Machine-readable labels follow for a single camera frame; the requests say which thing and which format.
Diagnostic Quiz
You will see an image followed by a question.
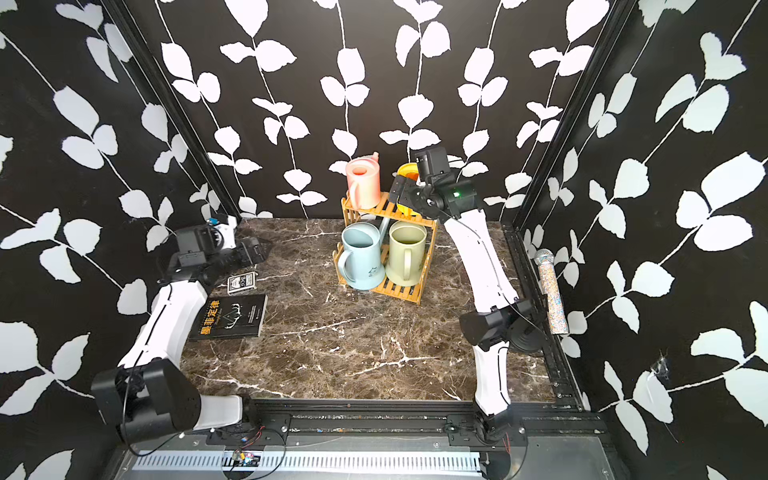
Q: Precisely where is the wooden slatted shelf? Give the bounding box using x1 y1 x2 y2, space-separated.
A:
341 193 439 305

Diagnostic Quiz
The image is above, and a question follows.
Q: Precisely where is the blue playing card box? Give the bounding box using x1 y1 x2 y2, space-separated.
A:
226 271 256 295

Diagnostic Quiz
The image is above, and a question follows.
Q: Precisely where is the pink watering can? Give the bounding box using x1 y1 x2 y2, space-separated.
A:
345 152 381 209

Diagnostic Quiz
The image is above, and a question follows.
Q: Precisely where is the black front rail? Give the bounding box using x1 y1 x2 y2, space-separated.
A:
244 399 607 450

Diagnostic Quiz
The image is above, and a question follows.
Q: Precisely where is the sage green watering can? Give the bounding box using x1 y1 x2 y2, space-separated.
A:
386 221 427 287

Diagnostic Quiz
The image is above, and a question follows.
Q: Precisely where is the sprinkle filled clear tube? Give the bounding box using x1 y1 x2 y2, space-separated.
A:
534 249 570 335

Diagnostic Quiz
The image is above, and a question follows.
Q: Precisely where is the yellow watering can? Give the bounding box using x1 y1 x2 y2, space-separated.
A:
397 163 419 217

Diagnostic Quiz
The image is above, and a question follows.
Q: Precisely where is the light blue watering can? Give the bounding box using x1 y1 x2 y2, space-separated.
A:
337 217 391 291

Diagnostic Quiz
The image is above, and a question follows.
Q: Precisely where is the white perforated front strip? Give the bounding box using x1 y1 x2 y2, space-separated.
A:
130 450 482 475

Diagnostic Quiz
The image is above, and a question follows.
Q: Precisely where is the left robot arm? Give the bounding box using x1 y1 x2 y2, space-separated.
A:
91 218 272 447

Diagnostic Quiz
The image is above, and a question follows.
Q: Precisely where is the black book yellow lettering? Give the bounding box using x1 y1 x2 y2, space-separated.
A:
187 293 268 341

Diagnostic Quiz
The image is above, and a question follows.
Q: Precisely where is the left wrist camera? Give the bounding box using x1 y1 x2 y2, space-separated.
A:
207 215 237 251

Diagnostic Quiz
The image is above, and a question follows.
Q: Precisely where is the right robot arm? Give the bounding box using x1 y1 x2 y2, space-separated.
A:
389 147 546 442

